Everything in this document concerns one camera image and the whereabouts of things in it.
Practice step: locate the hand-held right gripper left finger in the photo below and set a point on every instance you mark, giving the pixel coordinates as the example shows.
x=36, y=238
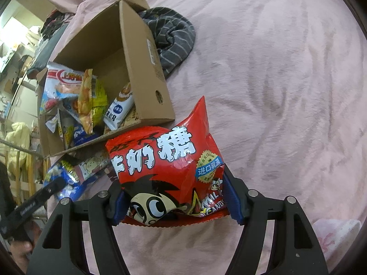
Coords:
x=117, y=206

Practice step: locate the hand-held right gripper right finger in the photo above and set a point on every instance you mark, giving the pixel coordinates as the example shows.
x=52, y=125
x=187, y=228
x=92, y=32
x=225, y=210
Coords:
x=233, y=200

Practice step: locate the red cartoon candy bag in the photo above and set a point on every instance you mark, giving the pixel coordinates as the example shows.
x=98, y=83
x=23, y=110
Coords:
x=166, y=172

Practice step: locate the white blue milk tea packet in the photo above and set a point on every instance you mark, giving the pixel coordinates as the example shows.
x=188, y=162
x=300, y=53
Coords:
x=119, y=106

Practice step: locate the yellow chip bag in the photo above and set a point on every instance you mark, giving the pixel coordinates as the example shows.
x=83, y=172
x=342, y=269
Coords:
x=90, y=103

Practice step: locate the white red-ringed chip bag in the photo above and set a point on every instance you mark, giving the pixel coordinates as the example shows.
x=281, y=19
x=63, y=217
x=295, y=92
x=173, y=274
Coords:
x=66, y=80

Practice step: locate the brown cardboard box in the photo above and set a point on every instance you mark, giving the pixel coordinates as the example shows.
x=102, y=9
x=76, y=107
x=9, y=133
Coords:
x=137, y=71

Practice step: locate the person's left hand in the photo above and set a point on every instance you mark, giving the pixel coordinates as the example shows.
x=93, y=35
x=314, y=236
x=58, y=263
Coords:
x=21, y=252

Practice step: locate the wooden rack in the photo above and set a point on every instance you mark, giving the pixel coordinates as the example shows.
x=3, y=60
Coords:
x=25, y=172

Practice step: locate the blue popcorn packet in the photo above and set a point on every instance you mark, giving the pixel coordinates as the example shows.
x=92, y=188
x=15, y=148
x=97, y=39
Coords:
x=67, y=186

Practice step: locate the pale yellow cartoon packet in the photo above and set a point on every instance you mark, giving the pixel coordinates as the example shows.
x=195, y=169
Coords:
x=91, y=164

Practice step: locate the cream cloth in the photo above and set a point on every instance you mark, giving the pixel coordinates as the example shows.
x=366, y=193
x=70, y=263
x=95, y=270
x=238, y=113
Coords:
x=17, y=146

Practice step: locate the pink white pillow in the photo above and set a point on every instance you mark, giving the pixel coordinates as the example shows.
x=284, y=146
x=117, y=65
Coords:
x=335, y=237

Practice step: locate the pink blanket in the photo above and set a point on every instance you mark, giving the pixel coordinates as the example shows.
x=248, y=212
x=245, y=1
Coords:
x=272, y=91

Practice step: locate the grey striped cloth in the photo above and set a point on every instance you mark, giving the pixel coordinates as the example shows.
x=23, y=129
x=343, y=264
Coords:
x=172, y=40

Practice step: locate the pile of dark clothes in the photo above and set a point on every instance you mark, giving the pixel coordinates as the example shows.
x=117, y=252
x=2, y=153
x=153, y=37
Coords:
x=56, y=21

